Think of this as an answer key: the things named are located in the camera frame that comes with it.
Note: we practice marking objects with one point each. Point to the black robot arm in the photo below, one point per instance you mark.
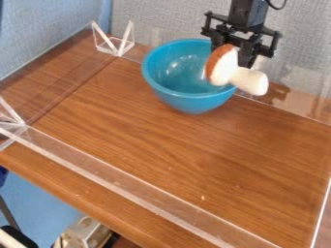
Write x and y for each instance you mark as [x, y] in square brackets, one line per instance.
[250, 5]

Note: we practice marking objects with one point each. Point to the clear acrylic corner bracket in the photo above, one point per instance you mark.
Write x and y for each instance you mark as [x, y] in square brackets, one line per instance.
[113, 45]

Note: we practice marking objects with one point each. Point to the grey metal box under table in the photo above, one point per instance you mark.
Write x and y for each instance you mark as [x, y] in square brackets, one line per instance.
[87, 233]

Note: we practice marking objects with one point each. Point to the clear acrylic front barrier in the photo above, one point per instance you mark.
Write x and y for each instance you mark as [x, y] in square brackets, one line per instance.
[194, 219]

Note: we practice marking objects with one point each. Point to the clear acrylic barrier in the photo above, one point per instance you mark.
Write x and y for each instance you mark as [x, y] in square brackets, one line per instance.
[301, 103]
[194, 219]

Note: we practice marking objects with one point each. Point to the blue bowl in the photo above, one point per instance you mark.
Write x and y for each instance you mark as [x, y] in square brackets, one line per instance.
[174, 73]

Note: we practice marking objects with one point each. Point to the brown white plush mushroom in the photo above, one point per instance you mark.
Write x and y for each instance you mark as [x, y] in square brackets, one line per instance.
[223, 70]

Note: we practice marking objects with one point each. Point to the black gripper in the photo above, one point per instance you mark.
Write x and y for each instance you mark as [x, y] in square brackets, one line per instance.
[243, 30]

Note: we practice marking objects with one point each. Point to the clear acrylic back barrier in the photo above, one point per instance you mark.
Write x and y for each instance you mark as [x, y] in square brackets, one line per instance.
[301, 103]

